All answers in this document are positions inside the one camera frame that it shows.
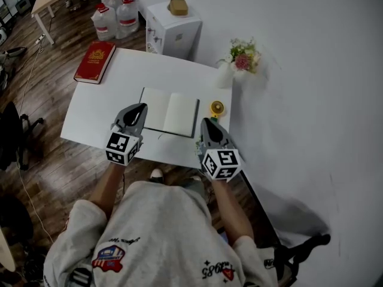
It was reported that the tan lidded container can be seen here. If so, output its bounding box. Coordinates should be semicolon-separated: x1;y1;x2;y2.
167;0;189;17

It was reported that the grey metal box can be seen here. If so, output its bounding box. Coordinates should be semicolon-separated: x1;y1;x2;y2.
14;0;34;15

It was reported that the black storage shelf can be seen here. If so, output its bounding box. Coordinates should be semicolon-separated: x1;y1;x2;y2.
0;0;16;34

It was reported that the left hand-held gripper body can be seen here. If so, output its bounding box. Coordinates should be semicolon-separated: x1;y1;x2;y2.
105;102;148;167

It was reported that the white paged notebook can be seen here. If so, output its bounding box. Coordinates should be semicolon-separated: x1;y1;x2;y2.
139;87;200;139

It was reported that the person's right forearm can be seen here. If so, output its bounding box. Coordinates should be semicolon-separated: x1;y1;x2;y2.
208;178;256;248

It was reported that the pink and white flower bouquet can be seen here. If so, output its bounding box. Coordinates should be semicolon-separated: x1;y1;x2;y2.
218;36;262;75

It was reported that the black office chair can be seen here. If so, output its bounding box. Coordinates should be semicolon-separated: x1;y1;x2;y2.
0;101;45;172

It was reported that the person's grey printed shirt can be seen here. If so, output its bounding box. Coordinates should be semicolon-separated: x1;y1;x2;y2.
42;180;279;287

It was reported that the white vase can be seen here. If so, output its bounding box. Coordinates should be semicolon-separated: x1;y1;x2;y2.
215;62;238;90

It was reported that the person's left forearm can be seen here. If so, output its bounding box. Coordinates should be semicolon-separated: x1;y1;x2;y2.
89;161;126;221

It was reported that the white water dispenser cabinet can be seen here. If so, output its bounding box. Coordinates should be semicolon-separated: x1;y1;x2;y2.
145;1;203;62

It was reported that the white cable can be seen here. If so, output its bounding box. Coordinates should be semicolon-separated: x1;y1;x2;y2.
16;37;54;245

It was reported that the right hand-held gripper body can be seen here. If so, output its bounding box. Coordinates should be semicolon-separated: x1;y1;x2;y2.
196;117;242;183

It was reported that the red hardcover book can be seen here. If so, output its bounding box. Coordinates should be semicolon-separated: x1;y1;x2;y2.
73;40;117;85

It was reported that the person's white shoe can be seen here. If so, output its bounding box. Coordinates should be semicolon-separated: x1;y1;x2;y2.
149;168;165;185

